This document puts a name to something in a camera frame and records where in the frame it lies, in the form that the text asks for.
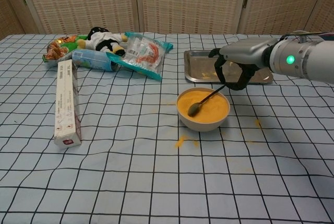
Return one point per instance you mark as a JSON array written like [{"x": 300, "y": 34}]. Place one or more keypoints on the off-white bowl of orange powder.
[{"x": 206, "y": 124}]

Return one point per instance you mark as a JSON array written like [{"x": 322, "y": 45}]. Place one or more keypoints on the stainless steel tray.
[{"x": 198, "y": 64}]

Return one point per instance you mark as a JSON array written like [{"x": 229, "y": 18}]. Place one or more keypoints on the metal screen hinge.
[{"x": 245, "y": 1}]

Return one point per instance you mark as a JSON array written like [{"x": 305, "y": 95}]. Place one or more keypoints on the long white carton box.
[{"x": 64, "y": 98}]

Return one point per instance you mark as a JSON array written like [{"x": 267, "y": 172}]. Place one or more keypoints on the light blue tube package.
[{"x": 91, "y": 59}]

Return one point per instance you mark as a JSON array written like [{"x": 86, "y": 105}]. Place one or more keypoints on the blue checkered tablecloth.
[{"x": 130, "y": 177}]

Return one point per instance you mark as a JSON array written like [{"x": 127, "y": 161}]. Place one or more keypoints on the clear teal shrimp snack bag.
[{"x": 143, "y": 54}]

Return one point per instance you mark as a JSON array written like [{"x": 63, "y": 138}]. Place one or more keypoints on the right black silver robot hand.
[{"x": 245, "y": 50}]

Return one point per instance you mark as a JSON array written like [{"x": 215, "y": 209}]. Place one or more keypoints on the black white plush doll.
[{"x": 99, "y": 38}]

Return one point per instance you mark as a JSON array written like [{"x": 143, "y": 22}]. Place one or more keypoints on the beige woven folding screen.
[{"x": 188, "y": 2}]

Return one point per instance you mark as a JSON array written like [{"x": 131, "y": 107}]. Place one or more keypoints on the black spoon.
[{"x": 194, "y": 109}]

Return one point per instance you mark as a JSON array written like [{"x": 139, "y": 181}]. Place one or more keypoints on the green snack bag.
[{"x": 58, "y": 47}]

